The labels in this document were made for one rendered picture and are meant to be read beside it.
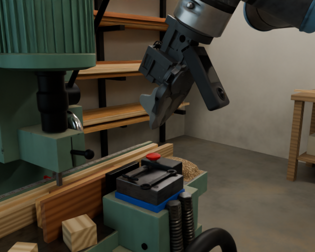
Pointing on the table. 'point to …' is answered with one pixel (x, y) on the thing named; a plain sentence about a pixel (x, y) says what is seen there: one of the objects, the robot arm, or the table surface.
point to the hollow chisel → (59, 179)
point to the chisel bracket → (51, 147)
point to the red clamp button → (153, 156)
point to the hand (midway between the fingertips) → (157, 126)
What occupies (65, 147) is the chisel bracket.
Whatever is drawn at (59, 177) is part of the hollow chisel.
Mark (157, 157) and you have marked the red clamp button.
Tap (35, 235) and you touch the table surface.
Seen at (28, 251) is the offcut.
